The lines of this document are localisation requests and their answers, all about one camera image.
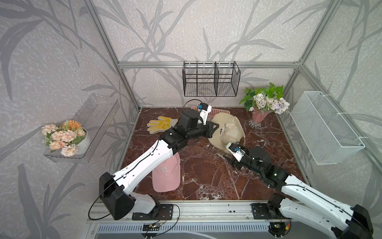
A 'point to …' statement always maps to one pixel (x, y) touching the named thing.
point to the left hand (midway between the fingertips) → (219, 126)
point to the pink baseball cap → (166, 177)
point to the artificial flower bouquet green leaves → (270, 98)
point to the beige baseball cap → (230, 130)
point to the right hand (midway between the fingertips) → (228, 148)
